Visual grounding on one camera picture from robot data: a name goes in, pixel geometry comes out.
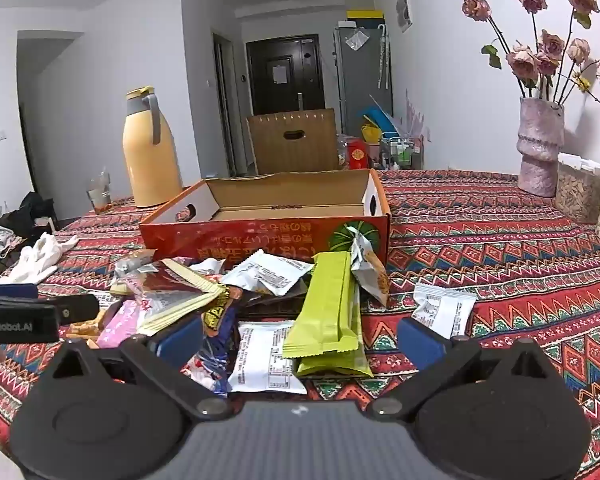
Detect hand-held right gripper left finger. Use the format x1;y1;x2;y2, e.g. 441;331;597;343
50;315;234;423

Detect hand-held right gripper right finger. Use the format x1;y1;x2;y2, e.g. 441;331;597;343
366;316;549;422

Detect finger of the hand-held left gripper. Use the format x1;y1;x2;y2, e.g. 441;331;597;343
55;293;101;324
0;283;40;300

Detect clear cracker stick packet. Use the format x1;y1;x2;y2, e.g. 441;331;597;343
65;322;102;347

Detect white snack packet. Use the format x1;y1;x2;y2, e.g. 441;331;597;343
187;257;226;276
228;321;308;395
411;282;477;339
221;250;314;297

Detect red blue snack packet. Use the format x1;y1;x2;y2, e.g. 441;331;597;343
180;325;241;397

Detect yellow black snack packet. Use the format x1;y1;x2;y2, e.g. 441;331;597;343
200;285;241;337

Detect red cream snack packet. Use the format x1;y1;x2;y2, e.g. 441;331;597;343
139;259;226;337

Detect pink snack packet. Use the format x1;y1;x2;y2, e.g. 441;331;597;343
97;300;146;348

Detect clear snack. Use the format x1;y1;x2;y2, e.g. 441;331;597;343
111;250;157;296

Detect green long snack packet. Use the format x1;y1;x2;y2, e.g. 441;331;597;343
296;310;374;378
283;251;359;358

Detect gold silver snack packet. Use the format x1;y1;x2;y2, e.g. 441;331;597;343
347;227;391;308

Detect dark snack packet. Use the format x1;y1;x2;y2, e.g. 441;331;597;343
237;285;311;318

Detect red cardboard box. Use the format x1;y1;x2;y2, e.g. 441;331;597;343
139;168;392;271

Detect white cotton glove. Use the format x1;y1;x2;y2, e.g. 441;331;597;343
0;255;58;285
27;232;80;267

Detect dark bag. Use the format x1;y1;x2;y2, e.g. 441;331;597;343
0;191;58;241

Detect glass cup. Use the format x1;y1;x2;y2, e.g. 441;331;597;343
86;167;113;215

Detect yellow thermos jug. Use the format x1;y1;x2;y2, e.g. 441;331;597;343
122;86;183;208

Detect small red box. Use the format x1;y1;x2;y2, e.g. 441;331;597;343
346;140;371;171

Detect clear plastic storage container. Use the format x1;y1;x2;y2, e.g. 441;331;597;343
555;152;600;225

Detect wooden chair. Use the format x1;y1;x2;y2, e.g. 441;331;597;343
246;108;340;177

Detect pink textured vase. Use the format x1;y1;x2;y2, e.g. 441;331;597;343
516;96;566;198

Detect pink feathery decoration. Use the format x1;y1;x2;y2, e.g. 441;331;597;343
402;90;431;136

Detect blue plastic item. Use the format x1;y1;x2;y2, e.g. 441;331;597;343
356;105;396;136

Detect grey refrigerator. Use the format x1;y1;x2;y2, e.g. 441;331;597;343
333;24;393;136

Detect dark entrance door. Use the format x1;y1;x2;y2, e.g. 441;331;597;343
246;35;323;117

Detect white folded umbrella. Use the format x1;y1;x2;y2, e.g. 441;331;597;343
377;22;393;92

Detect dried pink roses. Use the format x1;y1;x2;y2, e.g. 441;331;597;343
455;0;600;103

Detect wire storage rack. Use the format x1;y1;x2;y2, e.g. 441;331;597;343
380;132;426;171

